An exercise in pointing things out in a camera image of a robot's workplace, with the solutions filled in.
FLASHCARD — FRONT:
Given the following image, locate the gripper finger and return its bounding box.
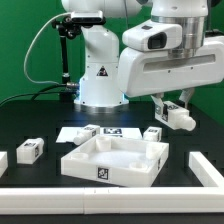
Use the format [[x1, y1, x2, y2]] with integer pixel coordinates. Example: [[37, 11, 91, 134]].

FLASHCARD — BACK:
[[151, 94, 164, 114], [179, 88, 195, 108]]

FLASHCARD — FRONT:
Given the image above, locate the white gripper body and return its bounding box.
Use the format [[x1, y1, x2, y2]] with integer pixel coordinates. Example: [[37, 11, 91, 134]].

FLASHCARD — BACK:
[[118, 36, 224, 97]]

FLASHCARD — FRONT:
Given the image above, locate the white square table top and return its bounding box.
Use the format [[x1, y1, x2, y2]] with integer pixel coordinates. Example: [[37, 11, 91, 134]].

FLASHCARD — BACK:
[[61, 135, 169, 187]]

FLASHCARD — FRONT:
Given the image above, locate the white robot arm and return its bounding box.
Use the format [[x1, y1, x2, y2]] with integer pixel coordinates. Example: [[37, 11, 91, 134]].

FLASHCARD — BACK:
[[61, 0, 224, 107]]

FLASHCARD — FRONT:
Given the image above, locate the white paper marker sheet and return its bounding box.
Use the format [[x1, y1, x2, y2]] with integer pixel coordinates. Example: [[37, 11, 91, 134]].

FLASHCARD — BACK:
[[56, 127, 142, 143]]

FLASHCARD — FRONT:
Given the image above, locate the white left obstacle block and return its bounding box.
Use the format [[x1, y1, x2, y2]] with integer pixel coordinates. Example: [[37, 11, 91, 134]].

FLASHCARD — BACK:
[[0, 151, 8, 178]]

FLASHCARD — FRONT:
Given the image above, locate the black camera on stand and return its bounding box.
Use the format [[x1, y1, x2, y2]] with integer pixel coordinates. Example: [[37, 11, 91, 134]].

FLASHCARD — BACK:
[[71, 11, 105, 26]]

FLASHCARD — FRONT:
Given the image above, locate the black camera stand pole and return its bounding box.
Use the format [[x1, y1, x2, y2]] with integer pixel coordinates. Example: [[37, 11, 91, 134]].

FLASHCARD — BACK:
[[52, 16, 81, 102]]

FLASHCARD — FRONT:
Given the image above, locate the white front rail fence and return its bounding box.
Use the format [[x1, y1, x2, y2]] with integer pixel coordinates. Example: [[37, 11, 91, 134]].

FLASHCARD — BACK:
[[0, 152, 224, 215]]

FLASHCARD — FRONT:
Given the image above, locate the grey camera cable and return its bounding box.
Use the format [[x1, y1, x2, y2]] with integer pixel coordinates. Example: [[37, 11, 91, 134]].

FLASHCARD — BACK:
[[23, 12, 73, 86]]

